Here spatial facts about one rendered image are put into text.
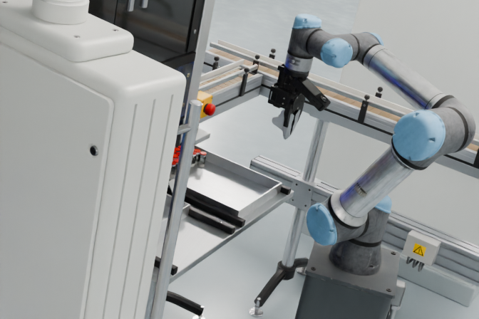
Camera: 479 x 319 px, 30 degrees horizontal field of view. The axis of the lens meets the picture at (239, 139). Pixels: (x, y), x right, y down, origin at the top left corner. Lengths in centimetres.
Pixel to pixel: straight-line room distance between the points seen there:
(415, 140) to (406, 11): 179
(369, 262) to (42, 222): 120
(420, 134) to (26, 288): 97
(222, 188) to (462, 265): 117
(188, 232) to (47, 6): 100
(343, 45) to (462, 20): 151
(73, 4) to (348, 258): 128
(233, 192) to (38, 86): 119
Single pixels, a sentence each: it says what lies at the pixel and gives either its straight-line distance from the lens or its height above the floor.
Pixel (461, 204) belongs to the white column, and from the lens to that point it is 404.
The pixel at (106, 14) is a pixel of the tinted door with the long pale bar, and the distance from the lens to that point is 232.
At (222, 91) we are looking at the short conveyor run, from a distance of 326.
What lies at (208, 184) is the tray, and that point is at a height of 88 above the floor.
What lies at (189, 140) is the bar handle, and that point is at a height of 141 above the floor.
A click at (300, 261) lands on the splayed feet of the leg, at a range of 392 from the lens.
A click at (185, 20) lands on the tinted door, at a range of 266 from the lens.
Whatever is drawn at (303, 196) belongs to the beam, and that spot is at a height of 49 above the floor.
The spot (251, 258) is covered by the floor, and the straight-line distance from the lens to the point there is 408.
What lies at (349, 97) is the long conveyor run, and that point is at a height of 96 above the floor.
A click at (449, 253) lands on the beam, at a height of 51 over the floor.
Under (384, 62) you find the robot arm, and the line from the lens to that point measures 242.
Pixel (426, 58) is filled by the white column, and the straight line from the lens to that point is 391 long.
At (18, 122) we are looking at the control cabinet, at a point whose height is 140.
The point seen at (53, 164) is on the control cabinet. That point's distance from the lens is 160.
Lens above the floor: 208
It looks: 23 degrees down
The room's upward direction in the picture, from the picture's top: 12 degrees clockwise
